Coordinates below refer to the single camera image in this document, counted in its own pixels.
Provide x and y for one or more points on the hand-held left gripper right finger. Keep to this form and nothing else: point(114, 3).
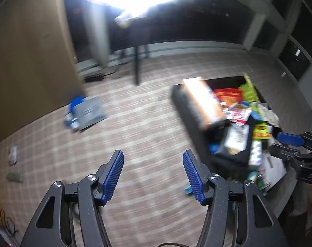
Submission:
point(193, 177)

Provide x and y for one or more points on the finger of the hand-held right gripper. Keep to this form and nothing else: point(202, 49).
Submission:
point(282, 151)
point(290, 139)

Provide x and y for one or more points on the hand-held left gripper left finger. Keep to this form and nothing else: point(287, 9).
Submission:
point(112, 180)

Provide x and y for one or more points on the black storage box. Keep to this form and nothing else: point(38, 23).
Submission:
point(189, 113)

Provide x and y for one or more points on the white paper box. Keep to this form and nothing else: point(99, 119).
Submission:
point(273, 168)

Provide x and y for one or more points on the white blue small carton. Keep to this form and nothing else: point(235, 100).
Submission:
point(255, 154)

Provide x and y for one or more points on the yellow green packet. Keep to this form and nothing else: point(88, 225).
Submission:
point(261, 131)

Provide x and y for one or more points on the white printed packet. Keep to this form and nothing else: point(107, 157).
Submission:
point(235, 139)

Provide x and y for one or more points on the green snack packet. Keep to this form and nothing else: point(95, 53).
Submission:
point(248, 90)

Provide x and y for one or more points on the grey zip pouch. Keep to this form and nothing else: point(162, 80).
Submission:
point(90, 112)

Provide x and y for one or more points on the red snack packet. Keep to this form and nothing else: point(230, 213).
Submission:
point(228, 96)

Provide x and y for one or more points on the orange cardboard box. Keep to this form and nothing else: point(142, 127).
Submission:
point(202, 103)

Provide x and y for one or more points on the blue bottle with white cap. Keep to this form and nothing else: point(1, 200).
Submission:
point(77, 102)

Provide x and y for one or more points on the small grey object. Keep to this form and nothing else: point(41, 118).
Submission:
point(15, 177)

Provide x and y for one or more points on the small white packet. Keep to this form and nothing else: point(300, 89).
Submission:
point(13, 155)

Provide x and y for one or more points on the black power strip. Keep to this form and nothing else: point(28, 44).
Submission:
point(94, 78)

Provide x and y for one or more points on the black table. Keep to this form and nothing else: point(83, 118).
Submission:
point(137, 64)

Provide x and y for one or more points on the wooden cabinet panel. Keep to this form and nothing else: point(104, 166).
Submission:
point(29, 56)

